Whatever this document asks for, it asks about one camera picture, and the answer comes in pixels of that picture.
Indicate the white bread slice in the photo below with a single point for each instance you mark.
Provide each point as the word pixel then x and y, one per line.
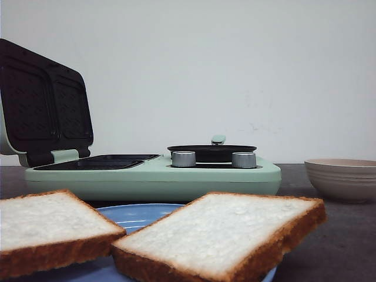
pixel 219 237
pixel 40 232

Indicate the mint green sandwich maker lid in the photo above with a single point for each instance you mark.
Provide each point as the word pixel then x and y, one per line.
pixel 44 107

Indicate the beige ribbed bowl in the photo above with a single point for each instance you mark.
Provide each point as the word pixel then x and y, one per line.
pixel 346 180

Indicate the mint green breakfast maker base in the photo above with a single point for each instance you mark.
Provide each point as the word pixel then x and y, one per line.
pixel 151 178

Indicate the silver left control knob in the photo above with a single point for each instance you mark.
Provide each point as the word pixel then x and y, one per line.
pixel 183 159

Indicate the silver control knob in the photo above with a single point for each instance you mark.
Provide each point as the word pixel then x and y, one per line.
pixel 183 159
pixel 243 160

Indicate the black round frying pan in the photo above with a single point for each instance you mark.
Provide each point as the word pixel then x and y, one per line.
pixel 216 152

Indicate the silver right control knob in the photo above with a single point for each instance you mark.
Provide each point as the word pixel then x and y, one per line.
pixel 243 160

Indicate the blue round plate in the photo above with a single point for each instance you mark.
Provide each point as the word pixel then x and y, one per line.
pixel 132 217

